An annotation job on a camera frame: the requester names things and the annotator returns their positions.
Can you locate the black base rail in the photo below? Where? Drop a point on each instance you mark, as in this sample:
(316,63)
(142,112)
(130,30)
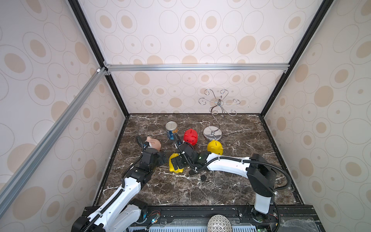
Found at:
(281,218)

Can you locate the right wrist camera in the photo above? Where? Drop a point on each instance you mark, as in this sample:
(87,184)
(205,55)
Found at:
(178,148)

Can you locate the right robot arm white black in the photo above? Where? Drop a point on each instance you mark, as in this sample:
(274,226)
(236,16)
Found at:
(265,178)

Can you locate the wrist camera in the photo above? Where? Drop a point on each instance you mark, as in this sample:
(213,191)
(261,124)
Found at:
(147,146)
(178,148)

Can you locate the horizontal aluminium frame bar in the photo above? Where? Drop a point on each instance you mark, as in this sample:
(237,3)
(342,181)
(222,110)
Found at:
(193,67)

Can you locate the red piggy bank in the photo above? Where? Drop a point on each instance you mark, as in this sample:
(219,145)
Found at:
(191,137)

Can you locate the chrome mug tree stand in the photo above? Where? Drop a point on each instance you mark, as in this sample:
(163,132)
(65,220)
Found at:
(214,132)

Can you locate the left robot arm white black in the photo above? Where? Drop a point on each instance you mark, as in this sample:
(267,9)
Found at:
(121,209)

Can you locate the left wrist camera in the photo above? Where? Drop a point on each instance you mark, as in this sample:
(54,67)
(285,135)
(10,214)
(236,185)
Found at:
(147,146)

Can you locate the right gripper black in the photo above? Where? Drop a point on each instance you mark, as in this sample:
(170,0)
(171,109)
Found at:
(182,148)

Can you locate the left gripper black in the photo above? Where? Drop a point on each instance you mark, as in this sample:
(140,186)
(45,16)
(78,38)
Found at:
(161,160)

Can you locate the diagonal aluminium frame bar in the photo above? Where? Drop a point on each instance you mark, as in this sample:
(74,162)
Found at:
(29,166)

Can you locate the soup can blue label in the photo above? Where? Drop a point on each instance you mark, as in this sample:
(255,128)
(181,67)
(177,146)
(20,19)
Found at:
(171,128)

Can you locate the yellow piggy bank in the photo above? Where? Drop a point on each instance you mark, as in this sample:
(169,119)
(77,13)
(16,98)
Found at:
(215,147)
(176,163)

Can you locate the perforated metal ball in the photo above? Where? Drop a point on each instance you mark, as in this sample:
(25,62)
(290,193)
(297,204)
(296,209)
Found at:
(219,223)

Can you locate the pink piggy bank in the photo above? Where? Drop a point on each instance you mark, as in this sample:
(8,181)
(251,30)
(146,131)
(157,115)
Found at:
(153,143)

